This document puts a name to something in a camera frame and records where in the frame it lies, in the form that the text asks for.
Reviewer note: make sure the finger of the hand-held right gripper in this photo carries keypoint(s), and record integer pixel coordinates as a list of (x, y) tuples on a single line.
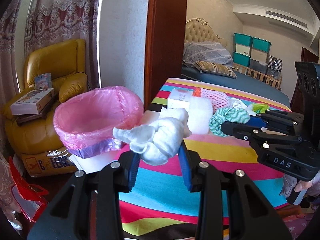
[(237, 128), (280, 120)]

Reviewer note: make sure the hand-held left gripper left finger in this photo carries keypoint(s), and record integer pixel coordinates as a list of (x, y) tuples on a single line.
[(133, 170)]

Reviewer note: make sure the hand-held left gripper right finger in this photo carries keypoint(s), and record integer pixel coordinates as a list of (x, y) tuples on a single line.
[(186, 167)]

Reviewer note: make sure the green zigzag scrunchie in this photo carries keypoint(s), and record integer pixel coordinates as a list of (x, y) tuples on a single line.
[(225, 116)]

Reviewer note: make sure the green plastic wrapper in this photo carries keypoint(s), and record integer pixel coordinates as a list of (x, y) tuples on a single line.
[(260, 107)]

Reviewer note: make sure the pink foam fruit net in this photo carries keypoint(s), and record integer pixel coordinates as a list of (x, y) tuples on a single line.
[(215, 98)]

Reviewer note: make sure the white tissue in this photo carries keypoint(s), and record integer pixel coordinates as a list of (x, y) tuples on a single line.
[(162, 135)]

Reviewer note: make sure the white foam block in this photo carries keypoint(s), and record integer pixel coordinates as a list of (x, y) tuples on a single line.
[(200, 112)]

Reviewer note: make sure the orange foam net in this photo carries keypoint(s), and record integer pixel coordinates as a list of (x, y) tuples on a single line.
[(197, 92)]

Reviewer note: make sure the white bin with pink liner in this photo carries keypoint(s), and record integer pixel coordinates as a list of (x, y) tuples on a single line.
[(87, 130)]

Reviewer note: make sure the white carton with red print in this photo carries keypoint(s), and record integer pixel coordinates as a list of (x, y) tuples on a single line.
[(177, 98)]

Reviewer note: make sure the person's right hand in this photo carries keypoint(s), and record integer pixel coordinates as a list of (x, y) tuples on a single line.
[(313, 187)]

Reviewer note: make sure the striped colourful tablecloth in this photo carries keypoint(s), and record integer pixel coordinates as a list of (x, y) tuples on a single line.
[(212, 180)]

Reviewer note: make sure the bed with blue sheet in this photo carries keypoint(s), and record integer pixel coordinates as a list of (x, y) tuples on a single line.
[(250, 85)]

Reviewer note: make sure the dark bag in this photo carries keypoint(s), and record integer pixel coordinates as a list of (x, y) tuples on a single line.
[(273, 73)]

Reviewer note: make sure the houndstooth bag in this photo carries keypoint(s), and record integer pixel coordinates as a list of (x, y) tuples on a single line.
[(275, 62)]

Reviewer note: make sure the clear grey storage box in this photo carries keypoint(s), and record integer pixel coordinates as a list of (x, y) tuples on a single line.
[(258, 65)]

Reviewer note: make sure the striped pillow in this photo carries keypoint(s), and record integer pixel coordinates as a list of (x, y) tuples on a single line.
[(215, 68)]

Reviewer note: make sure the pink printed cloth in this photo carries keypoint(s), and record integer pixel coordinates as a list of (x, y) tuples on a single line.
[(297, 226)]

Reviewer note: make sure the white storage box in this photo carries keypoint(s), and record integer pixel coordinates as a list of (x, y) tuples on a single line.
[(243, 50), (260, 54)]

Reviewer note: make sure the grey patterned quilt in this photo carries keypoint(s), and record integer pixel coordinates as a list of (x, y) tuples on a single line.
[(210, 52)]

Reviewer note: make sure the yellow packaged bundle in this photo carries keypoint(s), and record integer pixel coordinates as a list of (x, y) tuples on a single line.
[(50, 165)]

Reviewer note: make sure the ceiling air vent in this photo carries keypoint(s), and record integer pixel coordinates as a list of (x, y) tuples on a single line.
[(285, 18)]

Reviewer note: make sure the beige tufted headboard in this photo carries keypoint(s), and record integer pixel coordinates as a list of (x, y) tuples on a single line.
[(202, 32)]

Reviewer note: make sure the red plastic bag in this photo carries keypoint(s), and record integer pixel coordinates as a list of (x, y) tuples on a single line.
[(22, 187)]

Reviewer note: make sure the dark wooden tray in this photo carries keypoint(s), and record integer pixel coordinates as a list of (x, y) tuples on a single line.
[(30, 118)]

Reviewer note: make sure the white board game box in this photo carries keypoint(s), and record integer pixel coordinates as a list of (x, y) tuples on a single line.
[(30, 102)]

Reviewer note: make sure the light blue picture book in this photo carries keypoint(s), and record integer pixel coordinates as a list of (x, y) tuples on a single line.
[(43, 81)]

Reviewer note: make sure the yellow leather armchair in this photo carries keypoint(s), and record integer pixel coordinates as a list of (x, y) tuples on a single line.
[(50, 62)]

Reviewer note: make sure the pink lace curtain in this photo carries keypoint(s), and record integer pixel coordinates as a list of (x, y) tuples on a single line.
[(10, 55), (62, 12)]

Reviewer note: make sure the wooden bed rail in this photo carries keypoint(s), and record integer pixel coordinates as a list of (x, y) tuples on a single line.
[(257, 76)]

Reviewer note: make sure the brown wooden door frame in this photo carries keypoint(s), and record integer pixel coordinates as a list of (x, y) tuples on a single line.
[(165, 42)]

